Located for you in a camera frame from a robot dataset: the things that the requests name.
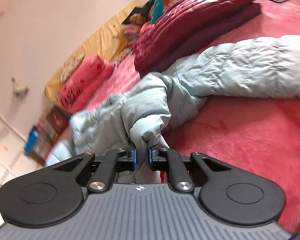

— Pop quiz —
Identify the dark purple folded garment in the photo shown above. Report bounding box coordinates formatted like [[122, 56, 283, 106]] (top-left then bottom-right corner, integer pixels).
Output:
[[140, 2, 262, 72]]

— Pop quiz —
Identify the bed with pink fleece blanket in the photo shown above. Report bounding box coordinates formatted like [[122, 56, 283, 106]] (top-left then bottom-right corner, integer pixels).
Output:
[[46, 0, 300, 235]]

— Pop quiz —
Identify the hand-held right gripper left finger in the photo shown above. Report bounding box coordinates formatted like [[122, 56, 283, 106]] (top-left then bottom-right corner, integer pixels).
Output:
[[52, 148, 137, 194]]

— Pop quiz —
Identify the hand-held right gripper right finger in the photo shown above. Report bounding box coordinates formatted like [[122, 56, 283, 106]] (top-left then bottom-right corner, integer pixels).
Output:
[[148, 147, 238, 193]]

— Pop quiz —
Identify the pink folded blanket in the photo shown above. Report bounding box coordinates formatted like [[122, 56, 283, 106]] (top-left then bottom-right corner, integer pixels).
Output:
[[56, 55, 115, 113]]

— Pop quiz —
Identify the teal and orange quilt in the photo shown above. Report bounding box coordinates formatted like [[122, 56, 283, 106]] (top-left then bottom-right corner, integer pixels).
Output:
[[141, 0, 294, 24]]

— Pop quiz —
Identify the small wall ornament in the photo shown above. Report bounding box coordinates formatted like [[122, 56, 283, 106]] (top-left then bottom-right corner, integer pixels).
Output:
[[11, 76, 29, 98]]

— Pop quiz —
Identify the pink patterned pillow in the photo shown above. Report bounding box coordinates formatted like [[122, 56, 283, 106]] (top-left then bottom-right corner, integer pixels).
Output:
[[114, 22, 145, 60]]

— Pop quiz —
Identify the beige patterned pillow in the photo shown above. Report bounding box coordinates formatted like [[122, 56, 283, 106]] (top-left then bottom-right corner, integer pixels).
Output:
[[59, 50, 87, 83]]

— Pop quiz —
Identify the maroon folded quilt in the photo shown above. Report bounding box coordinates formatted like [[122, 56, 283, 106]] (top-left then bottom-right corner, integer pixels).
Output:
[[134, 0, 257, 67]]

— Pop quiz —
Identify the light grey down jacket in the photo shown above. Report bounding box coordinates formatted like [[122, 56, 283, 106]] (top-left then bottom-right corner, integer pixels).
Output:
[[46, 35, 300, 184]]

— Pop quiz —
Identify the red printed carton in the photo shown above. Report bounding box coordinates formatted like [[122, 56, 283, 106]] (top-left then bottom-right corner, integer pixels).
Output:
[[37, 107, 70, 160]]

